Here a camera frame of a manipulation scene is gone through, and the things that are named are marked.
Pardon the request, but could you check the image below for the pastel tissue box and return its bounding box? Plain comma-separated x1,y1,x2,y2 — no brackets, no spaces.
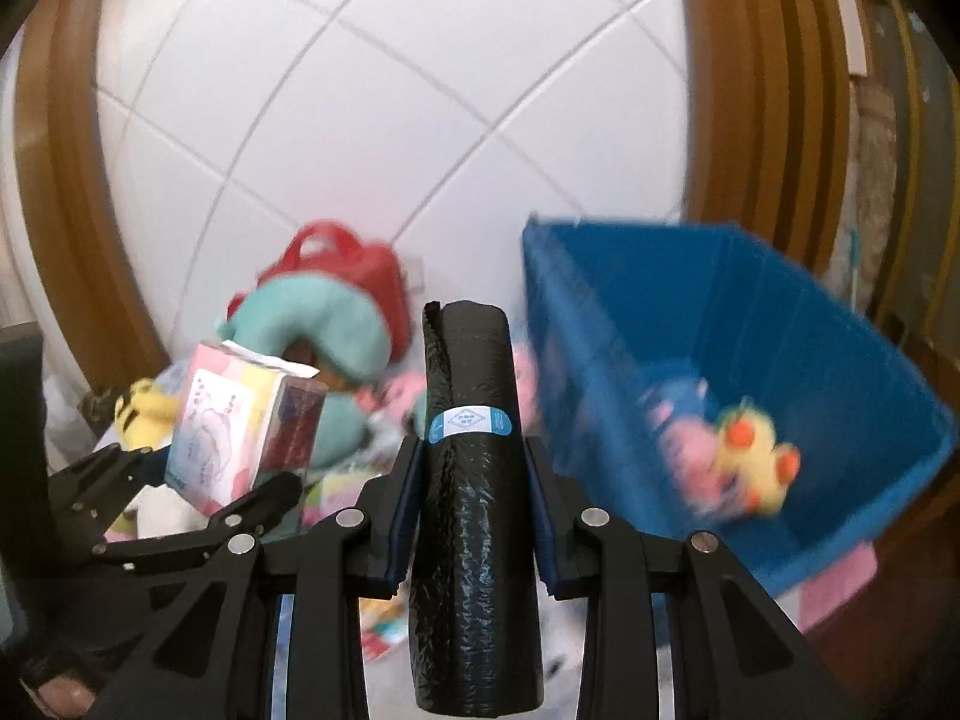
164,341,325,517

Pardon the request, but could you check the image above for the yellow duck plush green hat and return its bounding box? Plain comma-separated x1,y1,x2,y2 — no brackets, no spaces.
715,398,800,517

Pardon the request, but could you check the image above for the pink pig plush blue shirt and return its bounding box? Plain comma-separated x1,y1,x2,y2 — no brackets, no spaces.
640,376,722,515

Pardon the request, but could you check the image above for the black bag roll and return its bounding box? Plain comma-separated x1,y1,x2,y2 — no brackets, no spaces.
409,301,544,718

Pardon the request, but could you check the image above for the person hand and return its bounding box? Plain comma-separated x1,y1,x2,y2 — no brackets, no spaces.
20,673,98,718

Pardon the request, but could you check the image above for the white plush animal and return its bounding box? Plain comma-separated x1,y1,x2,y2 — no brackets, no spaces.
128,484,208,539

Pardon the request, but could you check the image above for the pink cloth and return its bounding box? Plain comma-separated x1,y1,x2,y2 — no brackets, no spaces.
778,543,878,632

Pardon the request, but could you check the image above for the yellow striped plush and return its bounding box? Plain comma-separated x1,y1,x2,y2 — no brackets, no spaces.
114,379,181,452

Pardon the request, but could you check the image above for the green orange medicine box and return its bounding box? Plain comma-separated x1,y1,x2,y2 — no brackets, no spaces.
358,587,409,663

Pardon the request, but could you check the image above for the pink pig plush teal body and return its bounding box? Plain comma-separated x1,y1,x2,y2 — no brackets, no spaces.
355,340,539,440

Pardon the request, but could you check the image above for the teal neck pillow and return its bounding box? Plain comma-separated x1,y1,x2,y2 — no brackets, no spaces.
218,271,392,473

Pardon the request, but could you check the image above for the red handbag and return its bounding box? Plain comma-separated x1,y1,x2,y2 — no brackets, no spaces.
256,221,412,362

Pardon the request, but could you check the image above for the blue plastic crate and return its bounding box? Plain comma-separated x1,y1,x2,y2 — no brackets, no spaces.
523,221,958,595

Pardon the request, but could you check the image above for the rolled carpet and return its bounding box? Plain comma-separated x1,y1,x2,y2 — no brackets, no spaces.
823,76,896,314

